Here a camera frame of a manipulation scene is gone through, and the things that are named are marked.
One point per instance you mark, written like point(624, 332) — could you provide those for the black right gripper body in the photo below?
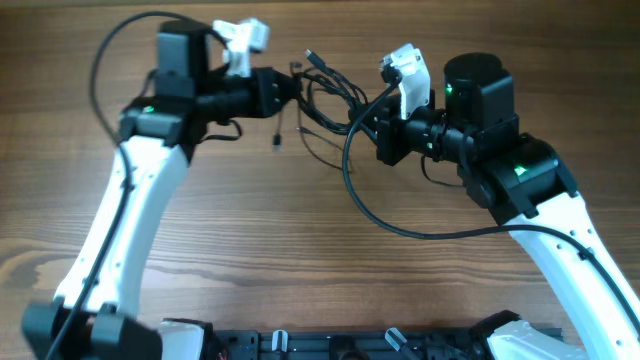
point(391, 141)

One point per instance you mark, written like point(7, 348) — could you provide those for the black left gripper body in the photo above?
point(231, 96)

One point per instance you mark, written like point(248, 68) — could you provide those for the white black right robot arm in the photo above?
point(519, 179)

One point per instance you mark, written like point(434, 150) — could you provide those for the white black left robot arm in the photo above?
point(203, 75)

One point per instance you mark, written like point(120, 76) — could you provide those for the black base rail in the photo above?
point(444, 343)

